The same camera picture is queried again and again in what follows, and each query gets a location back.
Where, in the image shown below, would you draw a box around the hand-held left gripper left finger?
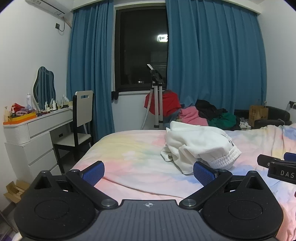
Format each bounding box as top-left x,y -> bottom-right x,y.
30,161 -> 119,210

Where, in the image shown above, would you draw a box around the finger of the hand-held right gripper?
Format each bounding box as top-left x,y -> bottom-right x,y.
257,152 -> 296,168

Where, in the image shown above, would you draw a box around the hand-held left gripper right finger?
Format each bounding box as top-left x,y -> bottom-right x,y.
179,161 -> 266,212

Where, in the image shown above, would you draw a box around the white pants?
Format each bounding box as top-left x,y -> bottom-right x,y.
161,120 -> 242,175

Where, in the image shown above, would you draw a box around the black armchair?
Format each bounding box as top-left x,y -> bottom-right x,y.
233,106 -> 292,130

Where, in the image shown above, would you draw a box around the white patterned cloth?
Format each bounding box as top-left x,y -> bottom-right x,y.
239,118 -> 252,129

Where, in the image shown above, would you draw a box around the bed with pastel sheet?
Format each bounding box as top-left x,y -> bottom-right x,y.
69,124 -> 296,241

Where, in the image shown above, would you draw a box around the brown paper bag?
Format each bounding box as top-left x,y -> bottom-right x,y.
248,100 -> 269,127

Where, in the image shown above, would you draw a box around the green garment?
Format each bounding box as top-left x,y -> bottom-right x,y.
209,112 -> 236,128

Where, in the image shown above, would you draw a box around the white dressing table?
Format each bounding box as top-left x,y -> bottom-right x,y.
3,107 -> 74,183

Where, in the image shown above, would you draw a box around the black and cream chair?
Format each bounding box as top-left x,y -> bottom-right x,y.
53,90 -> 94,174

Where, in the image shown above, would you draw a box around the black garment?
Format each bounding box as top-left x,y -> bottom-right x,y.
195,99 -> 228,121

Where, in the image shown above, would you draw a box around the small cosmetic bottles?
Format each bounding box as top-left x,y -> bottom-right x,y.
45,99 -> 58,111

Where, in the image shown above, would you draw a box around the red garment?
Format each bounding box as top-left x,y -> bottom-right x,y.
144,90 -> 182,116

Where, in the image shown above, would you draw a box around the cardboard box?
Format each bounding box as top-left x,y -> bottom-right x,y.
3,179 -> 30,204

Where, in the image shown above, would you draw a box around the white tripod stand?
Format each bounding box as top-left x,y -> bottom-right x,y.
141,64 -> 167,130

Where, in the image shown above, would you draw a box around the orange tray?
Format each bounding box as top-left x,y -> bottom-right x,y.
3,113 -> 37,126

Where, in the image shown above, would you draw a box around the red cloth item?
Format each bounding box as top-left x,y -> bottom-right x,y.
11,103 -> 26,114

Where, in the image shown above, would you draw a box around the wavy blue-framed mirror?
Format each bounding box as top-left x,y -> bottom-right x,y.
33,66 -> 56,110

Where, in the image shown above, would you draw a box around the dark window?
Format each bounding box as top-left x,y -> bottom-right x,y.
114,5 -> 169,93

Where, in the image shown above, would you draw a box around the white air conditioner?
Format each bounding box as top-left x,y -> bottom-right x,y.
25,0 -> 72,15

